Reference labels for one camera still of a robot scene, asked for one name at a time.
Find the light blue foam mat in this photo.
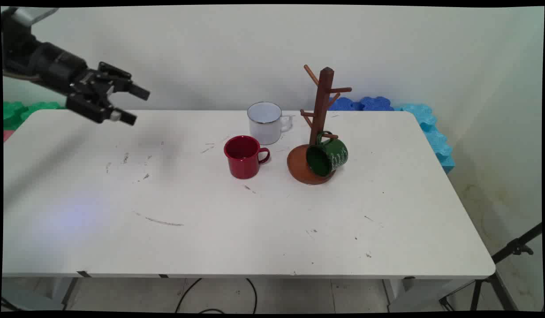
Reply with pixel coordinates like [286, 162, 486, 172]
[394, 103, 456, 174]

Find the black floor cable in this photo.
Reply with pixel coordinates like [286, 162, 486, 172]
[174, 278, 258, 314]

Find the black tripod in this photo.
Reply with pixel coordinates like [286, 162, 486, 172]
[439, 223, 543, 312]

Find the green foam mat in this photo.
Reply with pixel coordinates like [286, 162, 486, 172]
[3, 101, 66, 131]

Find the red enamel mug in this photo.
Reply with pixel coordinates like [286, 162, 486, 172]
[223, 135, 271, 180]

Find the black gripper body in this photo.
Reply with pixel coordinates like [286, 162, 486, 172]
[32, 43, 114, 100]

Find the green enamel mug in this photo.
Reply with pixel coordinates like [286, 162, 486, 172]
[306, 131, 348, 177]

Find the white enamel mug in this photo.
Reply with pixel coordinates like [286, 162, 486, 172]
[247, 102, 293, 146]

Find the grey metal table leg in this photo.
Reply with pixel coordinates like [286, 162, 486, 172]
[52, 277, 79, 310]

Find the brown wooden mug tree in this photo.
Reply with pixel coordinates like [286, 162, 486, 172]
[287, 65, 352, 185]

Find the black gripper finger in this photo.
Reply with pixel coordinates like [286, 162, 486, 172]
[98, 62, 150, 101]
[66, 94, 137, 126]

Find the dark blue foam mat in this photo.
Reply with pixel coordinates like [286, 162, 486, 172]
[328, 96, 395, 111]

